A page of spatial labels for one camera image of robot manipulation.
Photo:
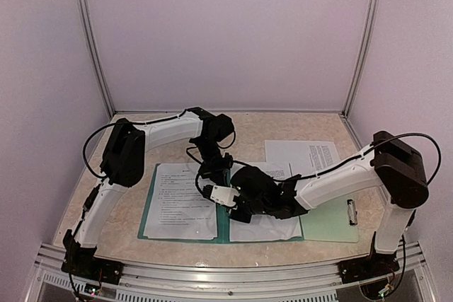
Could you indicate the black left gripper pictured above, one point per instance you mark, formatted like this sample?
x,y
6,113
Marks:
x,y
216,175

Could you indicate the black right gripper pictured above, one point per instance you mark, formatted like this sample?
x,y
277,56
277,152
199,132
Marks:
x,y
243,218

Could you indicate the printed paper stack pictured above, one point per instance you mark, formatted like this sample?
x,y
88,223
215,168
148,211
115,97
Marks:
x,y
264,228

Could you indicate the dark green folder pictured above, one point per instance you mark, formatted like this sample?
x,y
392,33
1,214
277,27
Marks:
x,y
222,229

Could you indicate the printed paper sheet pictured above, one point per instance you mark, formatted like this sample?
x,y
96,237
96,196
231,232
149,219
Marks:
x,y
174,209

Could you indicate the white paper sheet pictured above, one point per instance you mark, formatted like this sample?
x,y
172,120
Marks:
x,y
302,157

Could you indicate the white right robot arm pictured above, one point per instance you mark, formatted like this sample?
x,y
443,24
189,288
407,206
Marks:
x,y
387,162

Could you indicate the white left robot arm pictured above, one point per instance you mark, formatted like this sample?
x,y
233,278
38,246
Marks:
x,y
123,165

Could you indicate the light green clipboard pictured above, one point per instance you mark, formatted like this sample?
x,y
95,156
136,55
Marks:
x,y
331,222

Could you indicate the front aluminium rail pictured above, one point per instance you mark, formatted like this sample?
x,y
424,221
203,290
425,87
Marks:
x,y
322,281

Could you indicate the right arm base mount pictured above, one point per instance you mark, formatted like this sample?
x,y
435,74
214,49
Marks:
x,y
367,267

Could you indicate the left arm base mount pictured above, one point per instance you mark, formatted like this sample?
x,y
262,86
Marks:
x,y
82,262

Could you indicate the left aluminium frame post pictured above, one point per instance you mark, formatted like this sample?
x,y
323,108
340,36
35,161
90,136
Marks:
x,y
95,59

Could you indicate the aluminium frame post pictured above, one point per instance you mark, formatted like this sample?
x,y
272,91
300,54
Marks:
x,y
95,59
365,42

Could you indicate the right aluminium frame post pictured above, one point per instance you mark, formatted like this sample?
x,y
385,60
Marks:
x,y
365,42

